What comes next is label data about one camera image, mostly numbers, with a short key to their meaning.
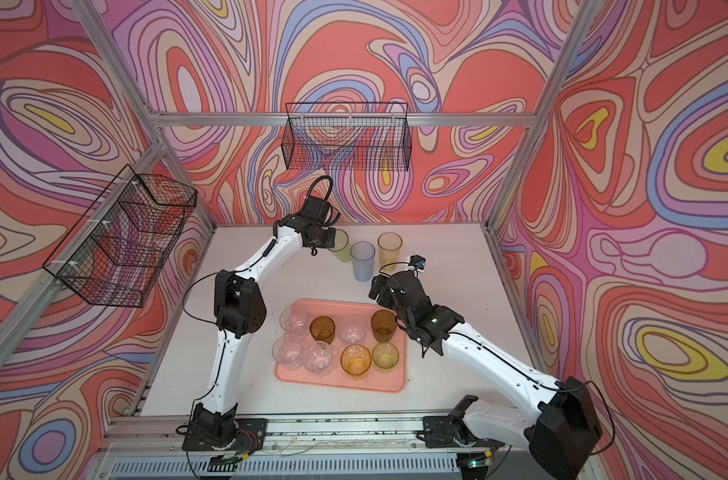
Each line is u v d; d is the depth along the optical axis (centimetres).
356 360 84
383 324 88
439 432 74
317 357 85
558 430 38
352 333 90
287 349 85
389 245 96
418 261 69
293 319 89
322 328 90
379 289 70
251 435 72
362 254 99
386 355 85
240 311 59
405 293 56
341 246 96
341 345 88
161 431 75
